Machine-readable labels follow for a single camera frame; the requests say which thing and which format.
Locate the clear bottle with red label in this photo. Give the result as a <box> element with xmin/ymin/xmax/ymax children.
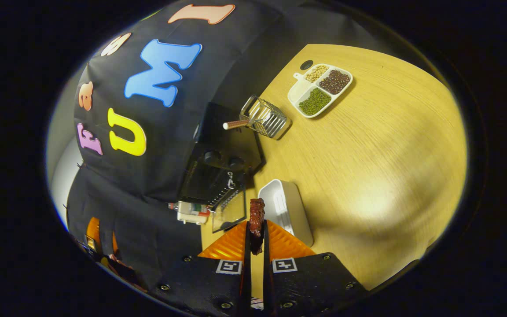
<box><xmin>168</xmin><ymin>202</ymin><xmax>210</xmax><ymax>216</ymax></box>

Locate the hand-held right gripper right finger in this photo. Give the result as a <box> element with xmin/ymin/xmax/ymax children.
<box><xmin>262</xmin><ymin>219</ymin><xmax>369</xmax><ymax>316</ymax></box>

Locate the brown grilled meat piece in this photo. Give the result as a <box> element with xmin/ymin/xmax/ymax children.
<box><xmin>249</xmin><ymin>198</ymin><xmax>266</xmax><ymax>256</ymax></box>

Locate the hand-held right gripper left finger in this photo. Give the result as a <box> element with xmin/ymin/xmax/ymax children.
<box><xmin>154</xmin><ymin>221</ymin><xmax>252</xmax><ymax>311</ymax></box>

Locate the black backdrop cloth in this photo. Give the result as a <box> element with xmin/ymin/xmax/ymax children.
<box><xmin>66</xmin><ymin>0</ymin><xmax>395</xmax><ymax>291</ymax></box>

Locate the white rectangular tray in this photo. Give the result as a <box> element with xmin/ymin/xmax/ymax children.
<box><xmin>258</xmin><ymin>179</ymin><xmax>315</xmax><ymax>247</ymax></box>

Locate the metal wire basket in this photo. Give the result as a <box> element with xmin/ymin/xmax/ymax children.
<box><xmin>222</xmin><ymin>95</ymin><xmax>293</xmax><ymax>141</ymax></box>

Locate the black electric oven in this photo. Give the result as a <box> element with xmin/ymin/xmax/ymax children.
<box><xmin>176</xmin><ymin>102</ymin><xmax>263</xmax><ymax>234</ymax></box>

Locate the white divided bean dish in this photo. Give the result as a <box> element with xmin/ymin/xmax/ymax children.
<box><xmin>287</xmin><ymin>63</ymin><xmax>354</xmax><ymax>119</ymax></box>

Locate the white toaster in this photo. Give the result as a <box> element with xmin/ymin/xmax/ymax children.
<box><xmin>177</xmin><ymin>201</ymin><xmax>211</xmax><ymax>225</ymax></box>

